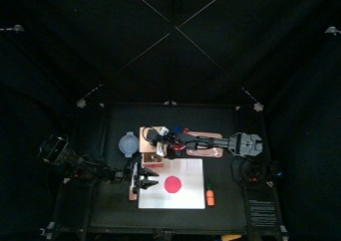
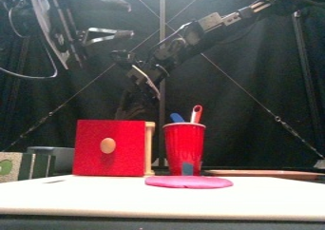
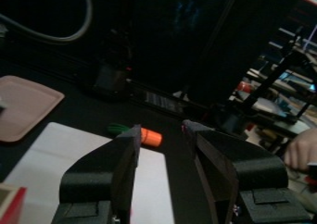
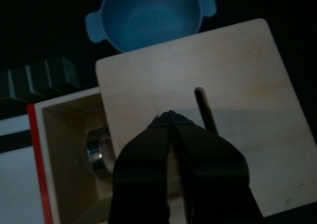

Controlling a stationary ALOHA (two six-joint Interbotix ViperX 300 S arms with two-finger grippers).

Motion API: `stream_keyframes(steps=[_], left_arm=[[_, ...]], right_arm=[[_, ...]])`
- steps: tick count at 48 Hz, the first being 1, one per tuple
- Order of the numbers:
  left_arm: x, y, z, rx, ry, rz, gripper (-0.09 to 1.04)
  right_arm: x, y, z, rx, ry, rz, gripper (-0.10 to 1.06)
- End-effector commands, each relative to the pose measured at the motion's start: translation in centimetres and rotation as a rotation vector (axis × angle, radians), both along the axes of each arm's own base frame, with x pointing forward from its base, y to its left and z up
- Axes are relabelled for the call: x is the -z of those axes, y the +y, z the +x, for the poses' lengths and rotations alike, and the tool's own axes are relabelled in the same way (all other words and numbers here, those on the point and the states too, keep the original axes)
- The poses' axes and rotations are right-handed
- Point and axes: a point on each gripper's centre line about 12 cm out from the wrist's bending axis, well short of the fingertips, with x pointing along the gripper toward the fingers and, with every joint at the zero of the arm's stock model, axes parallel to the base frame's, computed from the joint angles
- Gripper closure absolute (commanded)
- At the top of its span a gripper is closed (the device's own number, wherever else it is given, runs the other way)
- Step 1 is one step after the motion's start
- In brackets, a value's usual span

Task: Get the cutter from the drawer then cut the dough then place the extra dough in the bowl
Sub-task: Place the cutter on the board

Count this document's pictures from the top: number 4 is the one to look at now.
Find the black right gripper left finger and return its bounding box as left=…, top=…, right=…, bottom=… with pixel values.
left=109, top=110, right=176, bottom=224

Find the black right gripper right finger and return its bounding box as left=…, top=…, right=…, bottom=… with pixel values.
left=166, top=110, right=265, bottom=224

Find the round metal dough cutter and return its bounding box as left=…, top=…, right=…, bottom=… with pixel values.
left=85, top=127, right=117, bottom=180

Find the wooden drawer with red front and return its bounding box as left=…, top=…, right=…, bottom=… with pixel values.
left=26, top=87, right=122, bottom=224

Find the light wooden drawer box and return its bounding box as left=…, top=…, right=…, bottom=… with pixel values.
left=95, top=18, right=317, bottom=218

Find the green striped toy block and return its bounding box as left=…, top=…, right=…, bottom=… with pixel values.
left=0, top=56, right=81, bottom=106

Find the blue bowl with two handles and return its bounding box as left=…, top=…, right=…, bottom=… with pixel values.
left=85, top=0, right=219, bottom=54

